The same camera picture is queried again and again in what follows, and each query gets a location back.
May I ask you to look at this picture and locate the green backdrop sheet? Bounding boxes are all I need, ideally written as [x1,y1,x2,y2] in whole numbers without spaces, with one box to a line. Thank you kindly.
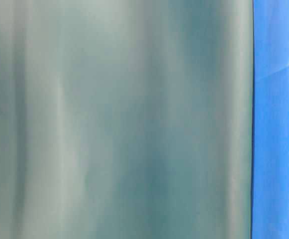
[0,0,253,239]

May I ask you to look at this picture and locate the blue cloth mat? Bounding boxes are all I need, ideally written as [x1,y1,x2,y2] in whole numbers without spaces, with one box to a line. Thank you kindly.
[252,0,289,239]

